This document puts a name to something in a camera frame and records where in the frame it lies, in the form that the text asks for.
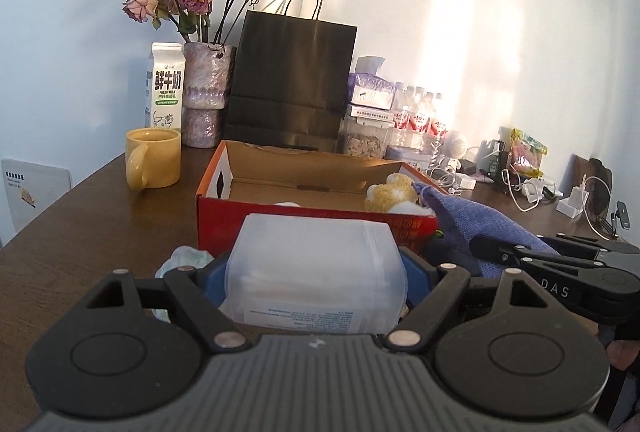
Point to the pack of water bottles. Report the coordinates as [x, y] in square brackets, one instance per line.
[420, 117]

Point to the yellow plush toy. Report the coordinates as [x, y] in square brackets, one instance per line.
[392, 192]

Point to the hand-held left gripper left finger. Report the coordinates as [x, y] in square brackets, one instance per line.
[212, 284]

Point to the brown board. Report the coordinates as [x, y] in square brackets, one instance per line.
[597, 169]

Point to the translucent plastic box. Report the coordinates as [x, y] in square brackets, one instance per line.
[312, 272]

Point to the person's right hand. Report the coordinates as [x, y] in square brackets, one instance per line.
[616, 356]

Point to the printed metal tin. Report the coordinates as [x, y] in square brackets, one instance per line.
[409, 158]

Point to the white flat box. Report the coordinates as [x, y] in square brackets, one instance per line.
[371, 113]

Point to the clear seed container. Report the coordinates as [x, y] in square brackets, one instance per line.
[364, 139]

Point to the blue cloth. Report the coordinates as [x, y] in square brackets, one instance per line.
[465, 217]

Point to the purple textured vase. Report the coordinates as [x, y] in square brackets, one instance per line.
[207, 82]

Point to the black paper bag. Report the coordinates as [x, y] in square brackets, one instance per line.
[292, 77]

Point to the yellow pink snack packet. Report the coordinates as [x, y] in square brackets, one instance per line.
[527, 152]

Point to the yellow ceramic mug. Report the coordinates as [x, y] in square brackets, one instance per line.
[155, 159]

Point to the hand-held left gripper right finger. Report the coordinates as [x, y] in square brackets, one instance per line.
[415, 279]

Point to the white charging dock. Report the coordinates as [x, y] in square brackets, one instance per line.
[574, 204]

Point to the pale green bag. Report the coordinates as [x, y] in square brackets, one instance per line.
[186, 258]

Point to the red cardboard box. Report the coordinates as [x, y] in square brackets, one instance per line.
[300, 172]

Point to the purple tissue pack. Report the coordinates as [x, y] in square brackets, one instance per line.
[370, 84]

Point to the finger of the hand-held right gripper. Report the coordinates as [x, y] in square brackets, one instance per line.
[600, 246]
[500, 249]

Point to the dark small bottle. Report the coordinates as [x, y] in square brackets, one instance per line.
[499, 162]

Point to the black power adapter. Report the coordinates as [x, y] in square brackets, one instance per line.
[467, 166]

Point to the white charger brick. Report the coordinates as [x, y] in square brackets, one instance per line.
[467, 182]

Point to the white green milk carton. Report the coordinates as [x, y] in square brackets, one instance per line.
[164, 87]

